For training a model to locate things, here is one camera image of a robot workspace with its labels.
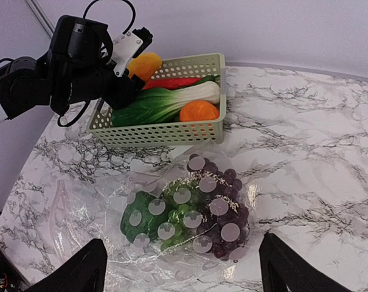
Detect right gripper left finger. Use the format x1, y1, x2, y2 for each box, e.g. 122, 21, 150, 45
26, 238, 107, 292

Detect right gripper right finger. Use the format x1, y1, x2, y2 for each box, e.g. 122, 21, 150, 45
259, 232, 349, 291

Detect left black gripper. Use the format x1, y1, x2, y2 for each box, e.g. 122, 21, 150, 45
39, 15, 145, 116

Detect fake yellow lemon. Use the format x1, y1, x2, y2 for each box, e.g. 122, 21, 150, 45
127, 52, 162, 83

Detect fake red carrot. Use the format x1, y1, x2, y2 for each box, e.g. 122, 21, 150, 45
143, 77, 201, 90

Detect fake green leafy vegetable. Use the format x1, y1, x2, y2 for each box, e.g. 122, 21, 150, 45
111, 81, 220, 127

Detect fake orange tangerine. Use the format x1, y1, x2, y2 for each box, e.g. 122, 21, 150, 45
179, 100, 220, 122

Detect fake green bell pepper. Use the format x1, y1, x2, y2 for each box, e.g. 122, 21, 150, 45
120, 191, 173, 243

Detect clear dotted zip bag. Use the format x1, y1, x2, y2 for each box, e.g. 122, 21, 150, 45
50, 142, 257, 291

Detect fake purple grapes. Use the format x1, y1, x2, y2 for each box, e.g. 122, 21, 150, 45
184, 154, 249, 262

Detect fake green grapes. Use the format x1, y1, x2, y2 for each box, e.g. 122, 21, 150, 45
161, 178, 205, 251

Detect green perforated plastic basket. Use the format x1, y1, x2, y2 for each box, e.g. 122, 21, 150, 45
87, 53, 227, 147

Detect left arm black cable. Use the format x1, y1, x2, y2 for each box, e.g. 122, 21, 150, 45
0, 0, 136, 128

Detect left aluminium frame post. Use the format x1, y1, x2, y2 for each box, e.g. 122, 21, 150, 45
25, 0, 55, 38

